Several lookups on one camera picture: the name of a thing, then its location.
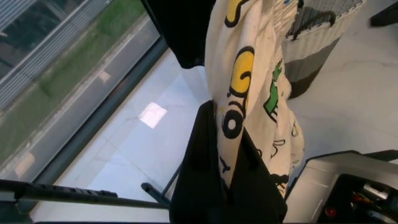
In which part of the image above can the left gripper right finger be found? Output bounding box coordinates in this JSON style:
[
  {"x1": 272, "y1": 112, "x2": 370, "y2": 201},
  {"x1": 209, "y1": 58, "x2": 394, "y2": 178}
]
[{"x1": 228, "y1": 129, "x2": 288, "y2": 223}]

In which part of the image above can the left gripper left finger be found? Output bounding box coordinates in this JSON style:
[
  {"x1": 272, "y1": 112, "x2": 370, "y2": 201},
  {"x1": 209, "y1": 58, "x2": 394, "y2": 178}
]
[{"x1": 169, "y1": 100, "x2": 228, "y2": 223}]

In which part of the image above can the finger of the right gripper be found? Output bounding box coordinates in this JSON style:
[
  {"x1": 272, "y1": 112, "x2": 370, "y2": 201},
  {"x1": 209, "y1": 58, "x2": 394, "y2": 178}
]
[{"x1": 369, "y1": 1, "x2": 398, "y2": 27}]

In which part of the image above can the cream printed garment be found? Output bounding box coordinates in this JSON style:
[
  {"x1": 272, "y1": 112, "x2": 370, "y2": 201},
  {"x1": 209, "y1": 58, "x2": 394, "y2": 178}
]
[{"x1": 204, "y1": 0, "x2": 305, "y2": 200}]

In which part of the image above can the black garment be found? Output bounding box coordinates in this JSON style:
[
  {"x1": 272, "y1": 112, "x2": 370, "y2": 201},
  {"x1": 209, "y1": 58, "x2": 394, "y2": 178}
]
[{"x1": 141, "y1": 0, "x2": 217, "y2": 70}]

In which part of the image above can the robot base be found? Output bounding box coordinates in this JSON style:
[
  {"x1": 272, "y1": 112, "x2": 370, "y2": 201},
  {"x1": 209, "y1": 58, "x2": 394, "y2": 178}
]
[{"x1": 284, "y1": 149, "x2": 398, "y2": 224}]

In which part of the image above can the white laundry basket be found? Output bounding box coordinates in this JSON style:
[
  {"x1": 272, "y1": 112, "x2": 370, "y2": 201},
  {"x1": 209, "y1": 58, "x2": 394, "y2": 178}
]
[{"x1": 281, "y1": 0, "x2": 368, "y2": 100}]

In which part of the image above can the black clothes rack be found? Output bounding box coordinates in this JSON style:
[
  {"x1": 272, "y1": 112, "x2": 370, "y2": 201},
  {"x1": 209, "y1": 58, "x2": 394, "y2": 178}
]
[{"x1": 0, "y1": 161, "x2": 183, "y2": 210}]

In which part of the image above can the window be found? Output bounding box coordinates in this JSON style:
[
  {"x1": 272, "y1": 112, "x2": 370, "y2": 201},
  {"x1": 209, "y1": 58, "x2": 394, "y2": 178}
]
[{"x1": 0, "y1": 0, "x2": 169, "y2": 185}]

